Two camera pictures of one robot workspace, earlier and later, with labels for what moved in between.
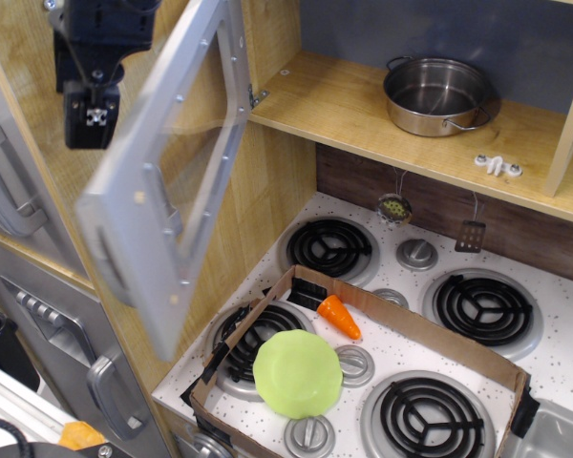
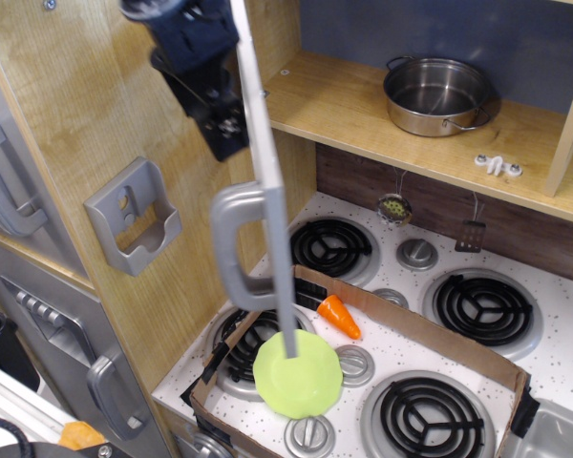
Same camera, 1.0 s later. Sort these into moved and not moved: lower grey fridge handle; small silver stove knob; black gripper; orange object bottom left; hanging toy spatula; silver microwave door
Moved: silver microwave door; black gripper
Not moved: lower grey fridge handle; small silver stove knob; hanging toy spatula; orange object bottom left
